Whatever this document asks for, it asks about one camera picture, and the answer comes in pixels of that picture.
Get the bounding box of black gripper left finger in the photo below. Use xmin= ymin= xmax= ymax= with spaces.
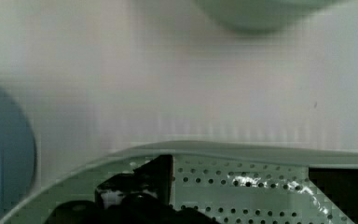
xmin=44 ymin=155 xmax=219 ymax=224

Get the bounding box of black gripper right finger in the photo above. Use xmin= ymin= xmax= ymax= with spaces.
xmin=309 ymin=168 xmax=358 ymax=224

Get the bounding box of green plastic strainer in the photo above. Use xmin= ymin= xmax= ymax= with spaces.
xmin=0 ymin=141 xmax=358 ymax=224

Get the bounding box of blue bowl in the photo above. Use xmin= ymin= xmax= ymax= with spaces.
xmin=0 ymin=88 xmax=36 ymax=217

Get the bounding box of light green mug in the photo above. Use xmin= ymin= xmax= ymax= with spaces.
xmin=193 ymin=0 xmax=347 ymax=33

